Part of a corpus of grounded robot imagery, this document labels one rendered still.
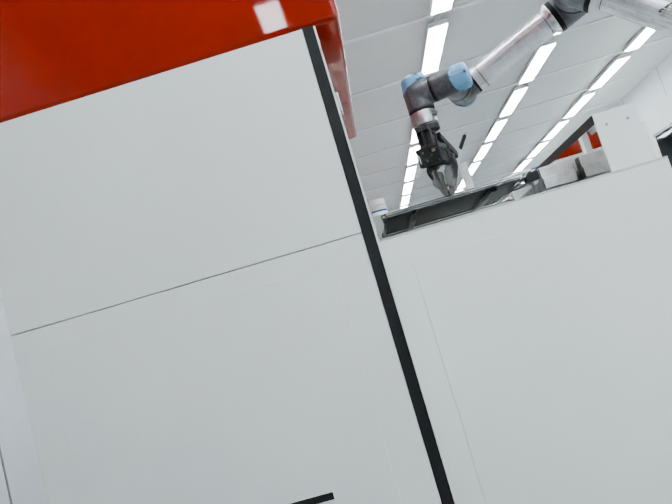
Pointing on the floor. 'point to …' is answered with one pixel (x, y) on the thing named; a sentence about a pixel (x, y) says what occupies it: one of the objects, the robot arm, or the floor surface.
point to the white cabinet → (548, 342)
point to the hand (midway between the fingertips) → (450, 194)
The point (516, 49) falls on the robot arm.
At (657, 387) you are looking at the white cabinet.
